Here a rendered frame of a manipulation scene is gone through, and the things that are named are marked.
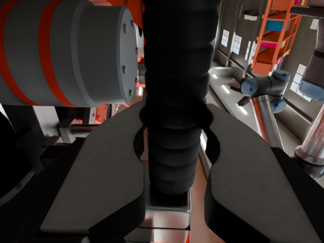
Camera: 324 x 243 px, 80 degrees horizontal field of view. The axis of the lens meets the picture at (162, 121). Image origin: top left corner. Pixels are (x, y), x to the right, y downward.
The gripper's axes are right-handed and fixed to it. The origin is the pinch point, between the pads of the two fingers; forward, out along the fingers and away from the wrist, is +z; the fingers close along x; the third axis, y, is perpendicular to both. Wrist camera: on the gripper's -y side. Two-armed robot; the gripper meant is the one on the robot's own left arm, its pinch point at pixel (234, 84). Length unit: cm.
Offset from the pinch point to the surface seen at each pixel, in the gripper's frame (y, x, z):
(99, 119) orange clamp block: 5, 82, -44
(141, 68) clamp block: 23, 73, -53
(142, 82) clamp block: 20, 73, -53
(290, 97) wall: -265, -850, 543
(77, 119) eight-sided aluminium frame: 6, 87, -46
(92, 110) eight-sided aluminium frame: 10, 84, -47
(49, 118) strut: 16, 91, -61
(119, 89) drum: 26, 80, -72
